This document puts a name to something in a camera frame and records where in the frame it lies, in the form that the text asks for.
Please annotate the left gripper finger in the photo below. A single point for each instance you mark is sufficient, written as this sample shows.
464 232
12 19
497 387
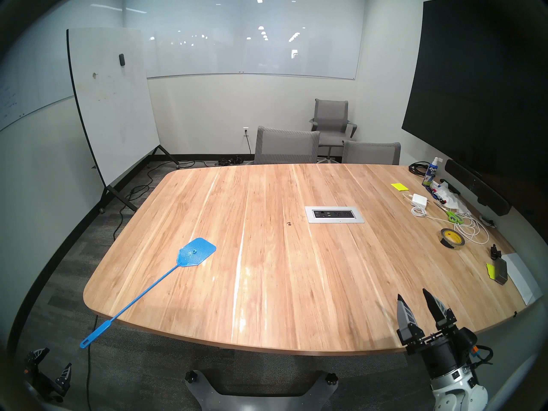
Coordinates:
65 375
37 355

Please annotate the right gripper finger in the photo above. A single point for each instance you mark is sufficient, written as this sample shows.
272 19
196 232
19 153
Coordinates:
408 324
441 317

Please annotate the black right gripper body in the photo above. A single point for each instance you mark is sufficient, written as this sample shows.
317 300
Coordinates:
436 354

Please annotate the black video sound bar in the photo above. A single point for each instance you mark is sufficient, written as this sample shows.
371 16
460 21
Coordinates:
475 185

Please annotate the dark grey flat device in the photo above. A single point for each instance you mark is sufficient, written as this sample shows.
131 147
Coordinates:
501 271

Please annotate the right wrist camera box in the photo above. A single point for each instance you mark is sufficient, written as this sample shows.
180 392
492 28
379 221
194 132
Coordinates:
469 339

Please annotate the brown packing tape roll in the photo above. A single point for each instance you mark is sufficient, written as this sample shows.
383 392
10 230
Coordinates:
456 244

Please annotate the yellow sticky note pad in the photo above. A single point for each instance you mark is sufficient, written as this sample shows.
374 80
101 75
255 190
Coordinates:
399 186

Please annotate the whiteboard cleaner spray bottle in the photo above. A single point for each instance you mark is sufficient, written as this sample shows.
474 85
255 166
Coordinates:
430 174

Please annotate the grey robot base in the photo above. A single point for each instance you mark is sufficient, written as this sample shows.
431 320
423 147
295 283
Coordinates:
261 403

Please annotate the glass wall whiteboard with writing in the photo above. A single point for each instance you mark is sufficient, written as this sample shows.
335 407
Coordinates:
30 89

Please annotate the white power adapter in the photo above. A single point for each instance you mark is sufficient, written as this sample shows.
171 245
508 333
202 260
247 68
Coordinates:
420 200

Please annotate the white mobile whiteboard on stand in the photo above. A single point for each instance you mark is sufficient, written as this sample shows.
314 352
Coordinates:
111 110

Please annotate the wide glass wall whiteboard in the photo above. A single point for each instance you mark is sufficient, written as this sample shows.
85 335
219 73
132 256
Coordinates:
248 50

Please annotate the silver table power outlet box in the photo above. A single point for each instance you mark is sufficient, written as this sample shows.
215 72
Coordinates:
334 214

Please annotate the grey office chair with armrests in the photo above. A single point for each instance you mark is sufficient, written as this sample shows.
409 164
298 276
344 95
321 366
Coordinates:
330 114

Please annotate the white plastic bag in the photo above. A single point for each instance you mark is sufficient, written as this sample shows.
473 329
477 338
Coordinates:
454 202

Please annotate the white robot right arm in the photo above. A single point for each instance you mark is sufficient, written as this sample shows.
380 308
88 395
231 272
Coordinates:
458 393

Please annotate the large black wall screen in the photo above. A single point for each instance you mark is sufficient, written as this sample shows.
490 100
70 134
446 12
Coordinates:
471 84

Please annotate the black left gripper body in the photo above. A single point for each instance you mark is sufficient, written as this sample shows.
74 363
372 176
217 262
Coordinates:
45 384

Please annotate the small yellow sticky note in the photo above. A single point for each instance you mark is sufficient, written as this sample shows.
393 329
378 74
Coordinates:
490 271

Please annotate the black round knob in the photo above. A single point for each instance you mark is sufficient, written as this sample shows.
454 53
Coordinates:
191 376
332 378

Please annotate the grey mesh office chair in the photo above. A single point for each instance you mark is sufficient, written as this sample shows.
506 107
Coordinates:
287 145
371 153

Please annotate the whiteboard marker pack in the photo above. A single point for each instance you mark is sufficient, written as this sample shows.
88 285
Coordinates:
437 195

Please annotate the blue plastic fly swatter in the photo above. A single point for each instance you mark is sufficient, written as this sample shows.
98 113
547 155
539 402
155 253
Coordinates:
195 254

